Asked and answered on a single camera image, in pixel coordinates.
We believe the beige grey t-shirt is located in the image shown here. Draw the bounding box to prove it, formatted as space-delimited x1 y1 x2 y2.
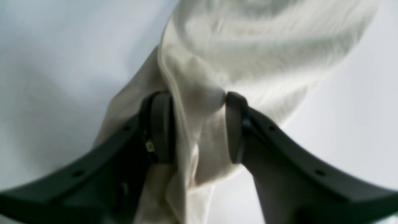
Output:
94 0 380 224

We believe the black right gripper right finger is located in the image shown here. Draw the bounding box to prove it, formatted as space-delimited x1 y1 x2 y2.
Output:
225 92 398 224

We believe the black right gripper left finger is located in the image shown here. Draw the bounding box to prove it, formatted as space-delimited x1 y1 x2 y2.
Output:
0 91 175 224

